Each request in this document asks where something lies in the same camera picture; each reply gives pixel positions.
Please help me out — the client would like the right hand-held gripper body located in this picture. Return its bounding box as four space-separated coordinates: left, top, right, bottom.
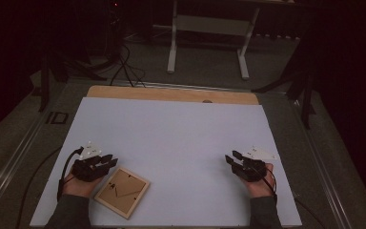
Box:
232 145 277 183

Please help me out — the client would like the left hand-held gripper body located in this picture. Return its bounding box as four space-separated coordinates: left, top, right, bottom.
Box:
71 140 110 183

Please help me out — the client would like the wooden picture frame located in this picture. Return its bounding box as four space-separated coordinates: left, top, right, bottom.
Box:
93 166 152 220

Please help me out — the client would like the person's left hand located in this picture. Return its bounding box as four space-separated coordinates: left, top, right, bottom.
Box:
61 172 105 199

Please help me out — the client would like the person's right hand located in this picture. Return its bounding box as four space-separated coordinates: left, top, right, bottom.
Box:
240 162 276 199

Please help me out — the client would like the white table sheet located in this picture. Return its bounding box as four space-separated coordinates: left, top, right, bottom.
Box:
30 96 303 228

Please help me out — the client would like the wooden table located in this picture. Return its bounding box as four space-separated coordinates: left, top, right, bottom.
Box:
86 84 260 106

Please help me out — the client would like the black tripod stand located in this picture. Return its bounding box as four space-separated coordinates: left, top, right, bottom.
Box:
37 47 109 114
251 31 318 131

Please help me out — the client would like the white metal stand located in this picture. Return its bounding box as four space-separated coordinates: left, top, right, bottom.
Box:
166 0 262 81

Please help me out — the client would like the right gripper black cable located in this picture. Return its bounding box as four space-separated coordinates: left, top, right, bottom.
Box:
256 167 279 204

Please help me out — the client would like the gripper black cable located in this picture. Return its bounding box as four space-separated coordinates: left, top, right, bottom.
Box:
256 167 279 204
55 146 86 202

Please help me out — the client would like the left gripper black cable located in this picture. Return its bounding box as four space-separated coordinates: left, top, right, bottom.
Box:
55 146 86 202

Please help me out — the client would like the black floor cable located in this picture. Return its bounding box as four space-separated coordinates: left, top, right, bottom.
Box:
14 145 63 229
293 196 328 229

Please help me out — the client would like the black rectangular bracket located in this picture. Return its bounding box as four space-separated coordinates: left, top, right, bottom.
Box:
45 111 70 126

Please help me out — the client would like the aluminium rail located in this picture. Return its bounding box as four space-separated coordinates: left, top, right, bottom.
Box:
0 104 55 218
289 97 355 229
66 78 288 95

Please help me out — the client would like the black floor cables bundle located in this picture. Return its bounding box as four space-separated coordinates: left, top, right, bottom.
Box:
109 43 148 89

